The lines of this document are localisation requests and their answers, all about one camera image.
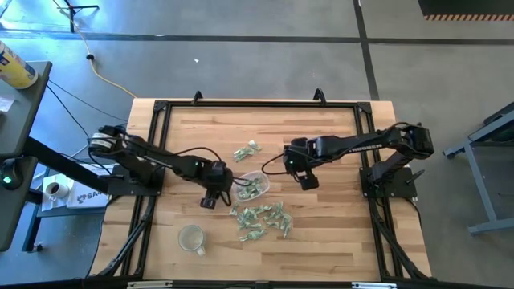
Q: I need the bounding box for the yellow floor cable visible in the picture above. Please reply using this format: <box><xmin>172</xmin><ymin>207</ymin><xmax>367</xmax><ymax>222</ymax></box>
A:
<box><xmin>51</xmin><ymin>0</ymin><xmax>137</xmax><ymax>99</ymax></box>

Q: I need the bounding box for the yellow wipes canister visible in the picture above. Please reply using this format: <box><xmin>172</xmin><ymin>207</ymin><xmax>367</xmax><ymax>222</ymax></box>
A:
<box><xmin>0</xmin><ymin>39</ymin><xmax>39</xmax><ymax>90</ymax></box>

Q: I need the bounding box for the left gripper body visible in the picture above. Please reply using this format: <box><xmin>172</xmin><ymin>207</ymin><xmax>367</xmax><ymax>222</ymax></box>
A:
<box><xmin>202</xmin><ymin>160</ymin><xmax>235</xmax><ymax>197</ymax></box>

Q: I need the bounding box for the silver metal bracket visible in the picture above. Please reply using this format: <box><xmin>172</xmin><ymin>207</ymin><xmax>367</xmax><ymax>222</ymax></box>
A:
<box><xmin>127</xmin><ymin>280</ymin><xmax>173</xmax><ymax>289</ymax></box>
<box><xmin>351</xmin><ymin>282</ymin><xmax>398</xmax><ymax>289</ymax></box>

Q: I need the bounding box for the grey desk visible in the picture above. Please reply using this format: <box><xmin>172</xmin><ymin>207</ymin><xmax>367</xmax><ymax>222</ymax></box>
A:
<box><xmin>0</xmin><ymin>59</ymin><xmax>53</xmax><ymax>253</ymax></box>

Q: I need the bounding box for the clear plastic container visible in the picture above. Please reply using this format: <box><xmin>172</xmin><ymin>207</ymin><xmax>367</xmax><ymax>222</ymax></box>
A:
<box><xmin>230</xmin><ymin>170</ymin><xmax>271</xmax><ymax>202</ymax></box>

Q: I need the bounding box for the black aluminium table frame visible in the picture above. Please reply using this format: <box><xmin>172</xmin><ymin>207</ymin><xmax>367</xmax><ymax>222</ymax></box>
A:
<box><xmin>90</xmin><ymin>88</ymin><xmax>433</xmax><ymax>282</ymax></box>

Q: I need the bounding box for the white printed booklet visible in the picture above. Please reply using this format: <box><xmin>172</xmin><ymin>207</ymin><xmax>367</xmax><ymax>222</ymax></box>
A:
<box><xmin>66</xmin><ymin>164</ymin><xmax>116</xmax><ymax>210</ymax></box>

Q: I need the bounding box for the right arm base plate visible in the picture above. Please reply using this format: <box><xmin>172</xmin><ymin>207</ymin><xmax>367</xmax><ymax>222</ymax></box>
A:
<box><xmin>359</xmin><ymin>166</ymin><xmax>418</xmax><ymax>200</ymax></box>

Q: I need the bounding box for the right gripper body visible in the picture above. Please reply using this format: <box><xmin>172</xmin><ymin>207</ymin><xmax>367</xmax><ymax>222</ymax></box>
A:
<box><xmin>283</xmin><ymin>137</ymin><xmax>318</xmax><ymax>177</ymax></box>

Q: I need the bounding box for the black device green light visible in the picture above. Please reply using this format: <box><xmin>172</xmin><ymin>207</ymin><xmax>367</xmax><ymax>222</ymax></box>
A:
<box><xmin>0</xmin><ymin>157</ymin><xmax>26</xmax><ymax>190</ymax></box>

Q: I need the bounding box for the black floor cable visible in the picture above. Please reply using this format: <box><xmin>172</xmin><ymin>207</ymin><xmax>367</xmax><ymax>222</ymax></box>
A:
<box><xmin>46</xmin><ymin>79</ymin><xmax>129</xmax><ymax>124</ymax></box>

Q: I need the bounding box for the black tripod stand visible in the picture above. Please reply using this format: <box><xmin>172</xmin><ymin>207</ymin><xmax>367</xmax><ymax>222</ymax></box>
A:
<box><xmin>59</xmin><ymin>0</ymin><xmax>100</xmax><ymax>34</ymax></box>

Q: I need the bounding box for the grey metal cart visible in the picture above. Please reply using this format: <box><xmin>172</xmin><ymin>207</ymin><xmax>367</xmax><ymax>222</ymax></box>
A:
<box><xmin>443</xmin><ymin>102</ymin><xmax>514</xmax><ymax>236</ymax></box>

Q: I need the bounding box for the white coffee cup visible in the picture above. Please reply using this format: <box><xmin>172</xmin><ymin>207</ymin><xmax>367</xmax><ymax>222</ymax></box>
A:
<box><xmin>44</xmin><ymin>182</ymin><xmax>70</xmax><ymax>201</ymax></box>

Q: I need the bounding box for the black hazard striped mat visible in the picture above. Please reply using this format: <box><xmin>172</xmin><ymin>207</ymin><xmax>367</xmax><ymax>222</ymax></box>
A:
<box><xmin>417</xmin><ymin>0</ymin><xmax>514</xmax><ymax>22</ymax></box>

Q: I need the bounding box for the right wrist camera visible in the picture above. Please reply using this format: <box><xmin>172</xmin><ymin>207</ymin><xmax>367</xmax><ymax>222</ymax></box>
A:
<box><xmin>299</xmin><ymin>173</ymin><xmax>320</xmax><ymax>192</ymax></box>

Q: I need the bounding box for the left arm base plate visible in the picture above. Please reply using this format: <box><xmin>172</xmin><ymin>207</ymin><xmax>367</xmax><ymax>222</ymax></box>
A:
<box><xmin>106</xmin><ymin>164</ymin><xmax>166</xmax><ymax>197</ymax></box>

